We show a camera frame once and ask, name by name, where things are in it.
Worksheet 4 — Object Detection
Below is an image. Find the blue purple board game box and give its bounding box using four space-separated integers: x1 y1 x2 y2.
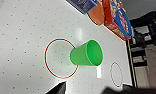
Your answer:
65 0 99 15

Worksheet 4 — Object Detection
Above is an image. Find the blue snack box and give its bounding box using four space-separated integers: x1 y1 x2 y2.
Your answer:
101 0 134 42

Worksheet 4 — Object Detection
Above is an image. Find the yellow game table white top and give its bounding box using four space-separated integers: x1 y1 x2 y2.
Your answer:
0 0 137 94

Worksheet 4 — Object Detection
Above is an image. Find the green plastic cup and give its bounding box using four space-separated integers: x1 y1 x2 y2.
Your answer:
69 39 104 67

